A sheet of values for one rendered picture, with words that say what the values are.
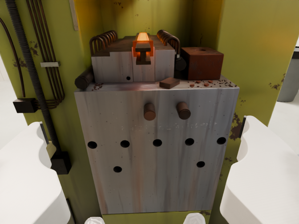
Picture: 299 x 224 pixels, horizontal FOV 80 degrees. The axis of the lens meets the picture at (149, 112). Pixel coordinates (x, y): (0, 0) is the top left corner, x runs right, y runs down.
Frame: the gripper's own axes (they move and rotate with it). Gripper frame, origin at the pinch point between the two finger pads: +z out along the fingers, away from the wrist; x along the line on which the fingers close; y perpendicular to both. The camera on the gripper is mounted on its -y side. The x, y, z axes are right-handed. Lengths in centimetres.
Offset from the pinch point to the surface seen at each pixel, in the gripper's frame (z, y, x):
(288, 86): 207, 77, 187
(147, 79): 32.9, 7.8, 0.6
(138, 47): 22.9, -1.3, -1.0
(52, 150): 42, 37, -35
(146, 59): 23.8, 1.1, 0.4
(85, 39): 51, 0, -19
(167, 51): 32.9, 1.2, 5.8
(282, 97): 209, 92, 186
